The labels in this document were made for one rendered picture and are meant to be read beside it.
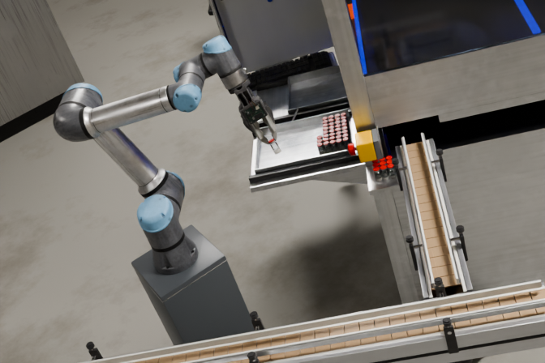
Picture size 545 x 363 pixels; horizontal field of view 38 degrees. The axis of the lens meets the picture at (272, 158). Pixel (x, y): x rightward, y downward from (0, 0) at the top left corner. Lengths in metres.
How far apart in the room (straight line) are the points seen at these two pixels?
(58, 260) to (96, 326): 0.64
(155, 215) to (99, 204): 2.13
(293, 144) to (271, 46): 0.80
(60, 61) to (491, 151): 3.71
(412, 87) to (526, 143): 0.44
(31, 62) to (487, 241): 3.66
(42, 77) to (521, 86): 3.86
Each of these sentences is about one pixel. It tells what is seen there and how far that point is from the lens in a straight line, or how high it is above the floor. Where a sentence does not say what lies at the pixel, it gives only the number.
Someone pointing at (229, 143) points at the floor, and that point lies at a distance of 4.64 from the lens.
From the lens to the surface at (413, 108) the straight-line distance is 2.50.
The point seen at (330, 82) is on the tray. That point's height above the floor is 0.88.
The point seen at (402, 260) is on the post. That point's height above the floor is 0.44.
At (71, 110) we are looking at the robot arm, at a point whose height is 1.41.
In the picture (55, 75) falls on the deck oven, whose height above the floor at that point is 0.27.
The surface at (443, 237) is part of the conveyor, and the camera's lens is 2.21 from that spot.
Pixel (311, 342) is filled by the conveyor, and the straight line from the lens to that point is 1.98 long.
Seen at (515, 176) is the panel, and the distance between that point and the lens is 2.72.
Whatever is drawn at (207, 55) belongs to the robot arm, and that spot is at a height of 1.43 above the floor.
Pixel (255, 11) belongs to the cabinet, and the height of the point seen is 1.07.
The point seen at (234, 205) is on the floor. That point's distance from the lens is 4.14.
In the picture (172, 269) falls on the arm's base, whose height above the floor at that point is 0.81.
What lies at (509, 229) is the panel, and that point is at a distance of 2.87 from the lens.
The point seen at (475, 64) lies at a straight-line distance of 2.46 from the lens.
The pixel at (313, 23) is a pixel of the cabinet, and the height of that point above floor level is 0.94.
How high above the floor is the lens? 2.41
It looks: 33 degrees down
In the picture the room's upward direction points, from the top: 19 degrees counter-clockwise
